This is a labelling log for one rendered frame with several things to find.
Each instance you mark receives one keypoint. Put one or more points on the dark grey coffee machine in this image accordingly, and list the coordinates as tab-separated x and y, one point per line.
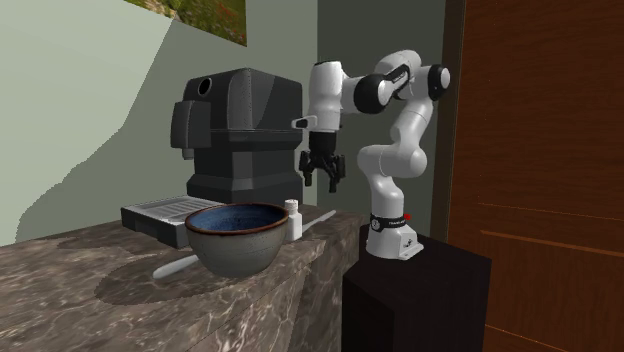
239	146

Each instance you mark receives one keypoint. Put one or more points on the white long utensil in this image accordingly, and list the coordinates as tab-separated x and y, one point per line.
175	266

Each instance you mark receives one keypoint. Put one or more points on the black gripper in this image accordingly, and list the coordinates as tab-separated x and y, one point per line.
322	144

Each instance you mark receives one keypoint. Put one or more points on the grey bowl with blue inside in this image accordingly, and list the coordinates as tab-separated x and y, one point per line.
237	241

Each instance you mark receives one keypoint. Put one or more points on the small white bottle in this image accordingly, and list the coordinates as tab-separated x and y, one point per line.
293	222

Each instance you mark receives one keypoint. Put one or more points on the dark robot stand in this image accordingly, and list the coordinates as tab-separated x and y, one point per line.
414	297

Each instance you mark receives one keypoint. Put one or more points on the landscape wall picture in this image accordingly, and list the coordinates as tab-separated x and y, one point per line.
204	17

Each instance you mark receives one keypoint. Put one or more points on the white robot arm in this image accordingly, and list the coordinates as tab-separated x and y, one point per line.
390	161

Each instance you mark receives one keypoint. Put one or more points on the brown wooden door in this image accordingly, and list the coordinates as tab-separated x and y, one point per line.
541	185

